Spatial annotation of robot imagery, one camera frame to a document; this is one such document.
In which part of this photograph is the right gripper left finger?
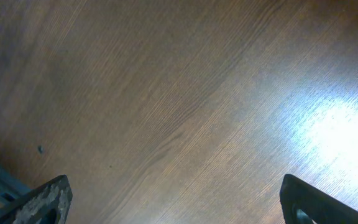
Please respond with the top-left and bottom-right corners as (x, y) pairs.
(0, 175), (73, 224)

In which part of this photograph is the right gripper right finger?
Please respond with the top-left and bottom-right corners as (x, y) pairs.
(280, 174), (358, 224)

